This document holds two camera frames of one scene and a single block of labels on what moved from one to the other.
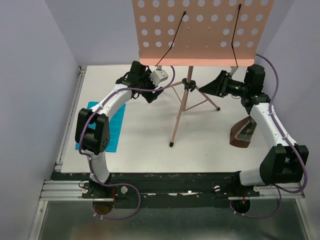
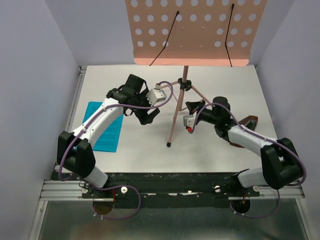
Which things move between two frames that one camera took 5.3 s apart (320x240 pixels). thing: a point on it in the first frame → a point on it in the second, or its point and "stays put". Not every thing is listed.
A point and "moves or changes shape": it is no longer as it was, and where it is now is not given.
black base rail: [203, 190] stays put
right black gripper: [218, 86] → [193, 105]
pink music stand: [198, 33] moves or changes shape
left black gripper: [150, 96] → [145, 118]
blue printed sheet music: [115, 121] stays put
